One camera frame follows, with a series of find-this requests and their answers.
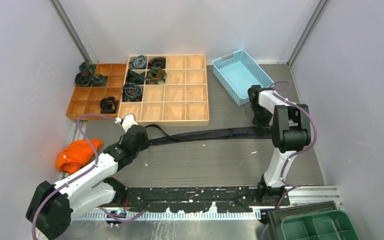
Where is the orange cloth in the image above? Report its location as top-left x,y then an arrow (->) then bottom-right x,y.
56,139 -> 95,176

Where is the dark orange wooden compartment tray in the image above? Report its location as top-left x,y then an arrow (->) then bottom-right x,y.
66,63 -> 127,121

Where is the dark brown rolled tie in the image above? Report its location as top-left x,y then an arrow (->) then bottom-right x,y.
147,57 -> 167,69

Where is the blue paisley rolled tie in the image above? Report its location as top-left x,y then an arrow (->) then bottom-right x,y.
122,82 -> 143,102

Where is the green patterned rolled tie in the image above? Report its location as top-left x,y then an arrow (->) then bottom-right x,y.
145,67 -> 167,85

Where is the dark green rolled tie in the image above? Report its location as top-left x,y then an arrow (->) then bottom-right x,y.
125,70 -> 146,85

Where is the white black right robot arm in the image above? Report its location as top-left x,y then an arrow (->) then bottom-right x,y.
247,85 -> 311,206

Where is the light wooden compartment tray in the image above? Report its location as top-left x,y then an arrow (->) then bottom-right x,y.
117,53 -> 210,126

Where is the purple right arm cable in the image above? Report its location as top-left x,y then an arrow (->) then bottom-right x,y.
268,80 -> 318,210

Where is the navy brown striped tie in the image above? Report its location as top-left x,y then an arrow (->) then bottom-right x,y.
145,124 -> 273,146

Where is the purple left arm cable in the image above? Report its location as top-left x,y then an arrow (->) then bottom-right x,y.
30,113 -> 117,240

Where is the dark striped rolled tie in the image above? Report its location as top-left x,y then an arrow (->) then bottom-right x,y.
74,70 -> 93,87

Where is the grey blue rolled tie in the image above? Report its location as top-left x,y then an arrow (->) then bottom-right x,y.
128,55 -> 148,70

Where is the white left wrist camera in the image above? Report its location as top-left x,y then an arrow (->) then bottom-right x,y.
114,113 -> 138,133

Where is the black rolled tie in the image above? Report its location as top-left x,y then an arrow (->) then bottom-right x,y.
99,96 -> 119,114

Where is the green dotted rolled tie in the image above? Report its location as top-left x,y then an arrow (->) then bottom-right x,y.
90,74 -> 108,87

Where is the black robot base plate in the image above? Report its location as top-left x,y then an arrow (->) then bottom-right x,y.
105,185 -> 290,214

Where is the teal patterned rolled tie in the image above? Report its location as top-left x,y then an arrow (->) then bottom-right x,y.
78,61 -> 97,75

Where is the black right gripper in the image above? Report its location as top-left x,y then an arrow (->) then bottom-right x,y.
251,105 -> 273,136

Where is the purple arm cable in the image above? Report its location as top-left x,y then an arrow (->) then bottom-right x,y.
30,113 -> 117,240
268,80 -> 318,210

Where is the light blue plastic basket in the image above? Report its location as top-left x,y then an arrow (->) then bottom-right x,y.
211,49 -> 274,106

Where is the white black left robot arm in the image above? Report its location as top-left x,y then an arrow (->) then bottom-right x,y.
25,124 -> 150,240

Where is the green plastic bin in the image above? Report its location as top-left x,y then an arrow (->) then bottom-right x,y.
275,209 -> 360,240

